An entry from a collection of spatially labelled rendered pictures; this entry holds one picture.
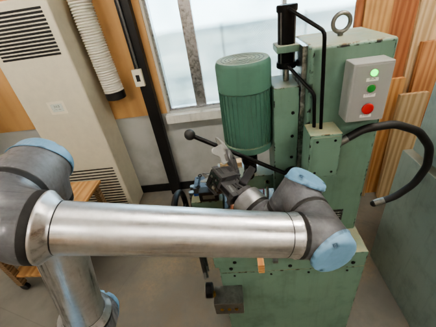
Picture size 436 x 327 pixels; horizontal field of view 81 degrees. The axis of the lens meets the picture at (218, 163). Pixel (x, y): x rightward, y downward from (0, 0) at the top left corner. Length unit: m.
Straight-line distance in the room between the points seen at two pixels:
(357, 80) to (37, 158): 0.74
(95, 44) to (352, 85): 1.75
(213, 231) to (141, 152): 2.20
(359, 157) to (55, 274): 0.93
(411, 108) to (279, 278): 1.62
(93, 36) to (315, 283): 1.99
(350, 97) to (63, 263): 0.82
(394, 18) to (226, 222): 2.05
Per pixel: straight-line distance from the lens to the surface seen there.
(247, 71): 0.78
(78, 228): 0.44
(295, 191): 0.59
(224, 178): 0.74
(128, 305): 2.08
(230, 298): 1.20
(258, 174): 1.02
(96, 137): 2.29
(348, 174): 1.01
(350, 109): 0.80
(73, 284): 0.78
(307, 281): 1.24
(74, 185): 2.39
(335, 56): 0.80
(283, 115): 0.86
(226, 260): 0.97
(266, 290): 1.27
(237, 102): 0.82
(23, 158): 0.56
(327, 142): 0.80
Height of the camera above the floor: 1.67
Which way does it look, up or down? 33 degrees down
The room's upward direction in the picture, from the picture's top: 9 degrees counter-clockwise
